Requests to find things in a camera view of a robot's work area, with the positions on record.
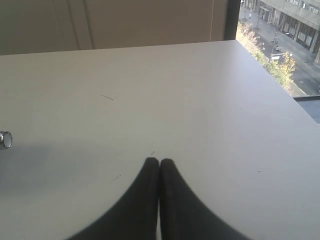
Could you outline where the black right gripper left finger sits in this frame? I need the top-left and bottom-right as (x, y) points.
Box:
(70, 157), (160, 240)

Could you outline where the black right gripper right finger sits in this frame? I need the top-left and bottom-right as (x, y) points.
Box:
(159, 158), (248, 240)

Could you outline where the chrome threaded dumbbell bar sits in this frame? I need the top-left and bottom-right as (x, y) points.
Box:
(0, 131), (13, 150)

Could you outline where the dark window frame post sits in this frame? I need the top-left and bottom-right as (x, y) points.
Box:
(223, 0), (241, 41)

